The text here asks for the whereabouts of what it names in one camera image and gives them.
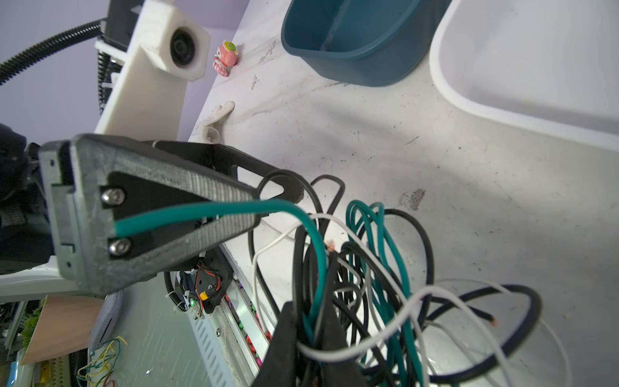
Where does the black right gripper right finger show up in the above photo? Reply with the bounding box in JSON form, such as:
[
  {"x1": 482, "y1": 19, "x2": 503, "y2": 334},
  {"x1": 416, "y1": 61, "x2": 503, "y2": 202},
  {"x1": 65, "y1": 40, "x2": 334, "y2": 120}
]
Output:
[{"x1": 319, "y1": 295, "x2": 368, "y2": 387}]

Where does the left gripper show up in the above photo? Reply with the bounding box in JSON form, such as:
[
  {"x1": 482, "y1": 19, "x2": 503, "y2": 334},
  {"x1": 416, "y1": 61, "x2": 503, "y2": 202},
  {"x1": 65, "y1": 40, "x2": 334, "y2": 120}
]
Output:
[{"x1": 39, "y1": 134, "x2": 258, "y2": 295}]

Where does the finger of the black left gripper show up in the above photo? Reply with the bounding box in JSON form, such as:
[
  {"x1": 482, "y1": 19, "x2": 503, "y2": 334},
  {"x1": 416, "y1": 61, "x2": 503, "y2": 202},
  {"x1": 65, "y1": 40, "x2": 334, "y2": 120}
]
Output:
[{"x1": 154, "y1": 140, "x2": 277, "y2": 180}]

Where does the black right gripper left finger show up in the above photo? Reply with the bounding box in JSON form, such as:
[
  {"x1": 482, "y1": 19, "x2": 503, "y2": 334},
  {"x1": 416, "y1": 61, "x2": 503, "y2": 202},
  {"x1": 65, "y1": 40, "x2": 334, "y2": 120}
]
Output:
[{"x1": 251, "y1": 302, "x2": 298, "y2": 387}]

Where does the green cable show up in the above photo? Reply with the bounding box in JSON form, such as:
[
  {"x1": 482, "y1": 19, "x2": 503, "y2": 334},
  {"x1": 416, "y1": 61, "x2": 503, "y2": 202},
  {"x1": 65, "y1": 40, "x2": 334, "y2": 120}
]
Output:
[{"x1": 113, "y1": 199, "x2": 330, "y2": 340}]

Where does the cable bundle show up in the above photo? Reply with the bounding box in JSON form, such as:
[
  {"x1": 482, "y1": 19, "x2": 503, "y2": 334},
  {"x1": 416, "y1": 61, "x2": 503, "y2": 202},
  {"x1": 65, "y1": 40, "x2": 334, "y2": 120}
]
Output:
[{"x1": 247, "y1": 168, "x2": 574, "y2": 387}]

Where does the white rubber glove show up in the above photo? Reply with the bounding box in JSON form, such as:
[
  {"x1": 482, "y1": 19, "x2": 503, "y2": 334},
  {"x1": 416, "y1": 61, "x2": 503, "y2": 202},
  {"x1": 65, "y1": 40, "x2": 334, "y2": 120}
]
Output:
[{"x1": 189, "y1": 101, "x2": 235, "y2": 144}]

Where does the pink toy figure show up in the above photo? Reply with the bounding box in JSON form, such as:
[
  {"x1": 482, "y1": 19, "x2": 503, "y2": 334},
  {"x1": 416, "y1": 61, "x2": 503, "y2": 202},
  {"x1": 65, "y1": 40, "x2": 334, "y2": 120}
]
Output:
[{"x1": 213, "y1": 41, "x2": 240, "y2": 77}]

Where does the teal plastic bin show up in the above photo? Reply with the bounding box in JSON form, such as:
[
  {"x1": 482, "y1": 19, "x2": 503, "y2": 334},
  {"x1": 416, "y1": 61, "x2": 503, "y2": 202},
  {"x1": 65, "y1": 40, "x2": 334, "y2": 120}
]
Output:
[{"x1": 280, "y1": 0, "x2": 450, "y2": 87}]

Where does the white plastic bin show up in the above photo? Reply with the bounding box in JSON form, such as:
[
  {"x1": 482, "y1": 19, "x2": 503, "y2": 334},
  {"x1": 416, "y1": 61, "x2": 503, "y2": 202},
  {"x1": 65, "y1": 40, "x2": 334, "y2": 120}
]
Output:
[{"x1": 430, "y1": 1, "x2": 618, "y2": 151}]

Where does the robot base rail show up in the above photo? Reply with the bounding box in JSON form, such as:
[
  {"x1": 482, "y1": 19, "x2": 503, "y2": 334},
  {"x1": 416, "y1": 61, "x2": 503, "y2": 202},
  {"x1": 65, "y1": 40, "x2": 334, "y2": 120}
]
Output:
[{"x1": 164, "y1": 245, "x2": 271, "y2": 386}]

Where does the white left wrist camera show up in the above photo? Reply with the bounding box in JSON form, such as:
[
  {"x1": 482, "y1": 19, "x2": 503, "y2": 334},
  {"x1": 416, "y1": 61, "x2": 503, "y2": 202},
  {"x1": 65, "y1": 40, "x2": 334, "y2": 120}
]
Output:
[{"x1": 94, "y1": 1, "x2": 211, "y2": 140}]

